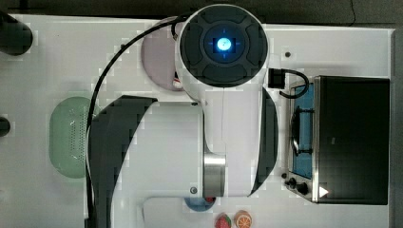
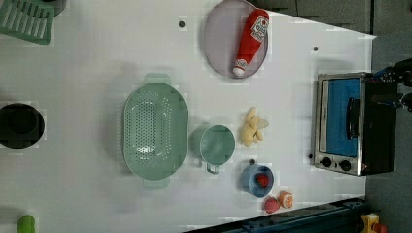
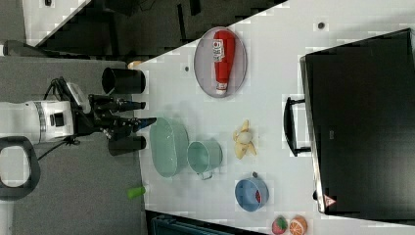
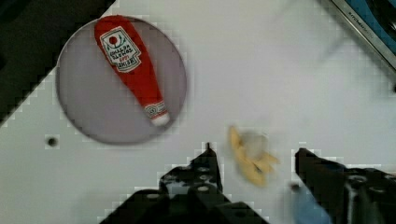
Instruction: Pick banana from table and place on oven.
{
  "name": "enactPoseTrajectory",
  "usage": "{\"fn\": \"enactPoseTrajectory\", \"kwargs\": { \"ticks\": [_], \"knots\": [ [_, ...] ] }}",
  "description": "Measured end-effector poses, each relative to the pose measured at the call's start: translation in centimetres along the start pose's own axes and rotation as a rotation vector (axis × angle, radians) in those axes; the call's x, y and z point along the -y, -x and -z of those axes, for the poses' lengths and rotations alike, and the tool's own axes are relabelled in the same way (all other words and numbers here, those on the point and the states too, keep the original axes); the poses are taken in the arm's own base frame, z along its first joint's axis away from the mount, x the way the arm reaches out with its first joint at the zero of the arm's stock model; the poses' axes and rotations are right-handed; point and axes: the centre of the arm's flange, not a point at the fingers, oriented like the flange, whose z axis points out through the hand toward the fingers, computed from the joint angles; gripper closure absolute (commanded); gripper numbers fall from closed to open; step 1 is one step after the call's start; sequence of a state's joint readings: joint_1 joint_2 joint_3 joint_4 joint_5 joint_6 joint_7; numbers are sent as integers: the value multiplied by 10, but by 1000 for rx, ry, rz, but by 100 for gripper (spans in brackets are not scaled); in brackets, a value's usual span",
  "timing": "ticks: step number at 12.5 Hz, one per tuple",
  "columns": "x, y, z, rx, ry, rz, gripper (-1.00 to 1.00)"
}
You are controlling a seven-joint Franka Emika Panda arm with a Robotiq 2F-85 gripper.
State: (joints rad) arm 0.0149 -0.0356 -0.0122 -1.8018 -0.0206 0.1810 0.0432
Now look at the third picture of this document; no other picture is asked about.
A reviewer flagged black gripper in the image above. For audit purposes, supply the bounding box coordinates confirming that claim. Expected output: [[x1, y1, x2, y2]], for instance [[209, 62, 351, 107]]
[[73, 94, 157, 140]]

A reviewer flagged plush peeled banana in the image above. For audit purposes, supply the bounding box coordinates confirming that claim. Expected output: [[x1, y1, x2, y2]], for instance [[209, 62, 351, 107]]
[[233, 119, 257, 160]]

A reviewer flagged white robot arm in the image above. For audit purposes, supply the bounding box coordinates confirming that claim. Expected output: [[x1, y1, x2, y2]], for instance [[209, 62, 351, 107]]
[[0, 95, 157, 201]]

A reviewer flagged black toaster oven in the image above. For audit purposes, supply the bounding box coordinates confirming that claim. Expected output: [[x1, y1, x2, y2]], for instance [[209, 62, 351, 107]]
[[284, 28, 415, 225]]

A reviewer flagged black cylinder lower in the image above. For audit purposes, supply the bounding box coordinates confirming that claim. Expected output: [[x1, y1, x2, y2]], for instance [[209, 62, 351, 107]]
[[108, 136, 147, 156]]

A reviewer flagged black cylinder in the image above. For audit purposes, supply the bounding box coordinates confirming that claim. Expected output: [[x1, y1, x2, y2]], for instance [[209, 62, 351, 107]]
[[102, 68, 146, 94], [108, 136, 147, 156]]

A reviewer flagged black cylinder upper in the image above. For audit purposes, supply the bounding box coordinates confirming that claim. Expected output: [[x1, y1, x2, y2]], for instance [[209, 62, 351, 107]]
[[102, 68, 146, 94]]

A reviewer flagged green perforated colander basket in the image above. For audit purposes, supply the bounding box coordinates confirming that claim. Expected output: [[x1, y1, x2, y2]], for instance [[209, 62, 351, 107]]
[[150, 117, 189, 178]]

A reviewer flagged green marker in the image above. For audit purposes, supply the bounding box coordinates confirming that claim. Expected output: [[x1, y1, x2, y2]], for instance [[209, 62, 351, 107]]
[[127, 186, 147, 200]]

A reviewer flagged green metal cup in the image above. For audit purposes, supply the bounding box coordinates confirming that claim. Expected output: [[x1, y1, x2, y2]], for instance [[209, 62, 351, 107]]
[[187, 139, 223, 180]]

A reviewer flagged grey round plate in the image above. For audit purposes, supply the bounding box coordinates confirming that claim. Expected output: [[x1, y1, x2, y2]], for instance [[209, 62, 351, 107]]
[[194, 27, 248, 98]]

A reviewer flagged red plush ketchup bottle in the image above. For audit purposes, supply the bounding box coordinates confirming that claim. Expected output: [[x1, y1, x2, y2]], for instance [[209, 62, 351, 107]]
[[212, 29, 235, 95]]

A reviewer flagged blue bowl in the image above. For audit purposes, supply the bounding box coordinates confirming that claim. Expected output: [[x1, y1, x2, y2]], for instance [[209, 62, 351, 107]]
[[235, 177, 269, 212]]

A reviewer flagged plush strawberry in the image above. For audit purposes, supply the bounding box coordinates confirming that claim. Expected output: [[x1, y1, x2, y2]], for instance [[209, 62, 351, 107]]
[[272, 215, 288, 235]]

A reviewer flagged plush orange slice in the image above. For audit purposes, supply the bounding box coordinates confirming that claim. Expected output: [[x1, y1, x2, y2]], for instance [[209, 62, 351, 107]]
[[289, 215, 308, 235]]

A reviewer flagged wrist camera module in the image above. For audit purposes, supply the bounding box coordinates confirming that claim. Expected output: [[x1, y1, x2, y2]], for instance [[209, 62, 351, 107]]
[[67, 82, 91, 114]]

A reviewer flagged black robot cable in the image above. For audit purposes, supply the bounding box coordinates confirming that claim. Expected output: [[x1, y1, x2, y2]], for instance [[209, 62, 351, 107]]
[[36, 76, 81, 162]]

